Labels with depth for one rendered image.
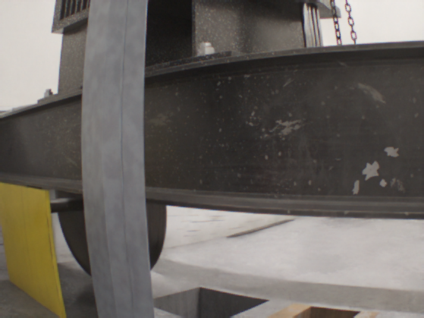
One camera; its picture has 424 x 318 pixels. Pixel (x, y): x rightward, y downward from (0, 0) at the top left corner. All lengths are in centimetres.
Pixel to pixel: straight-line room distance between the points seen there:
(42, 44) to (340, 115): 167
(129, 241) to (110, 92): 26
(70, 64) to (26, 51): 84
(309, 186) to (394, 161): 17
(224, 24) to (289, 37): 25
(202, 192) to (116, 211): 17
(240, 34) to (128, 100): 32
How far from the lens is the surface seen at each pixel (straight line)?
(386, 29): 431
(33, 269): 152
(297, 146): 78
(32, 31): 217
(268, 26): 113
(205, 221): 272
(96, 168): 90
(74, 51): 132
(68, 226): 193
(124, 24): 87
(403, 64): 70
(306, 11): 109
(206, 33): 95
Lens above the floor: 51
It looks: 1 degrees down
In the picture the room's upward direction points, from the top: 1 degrees counter-clockwise
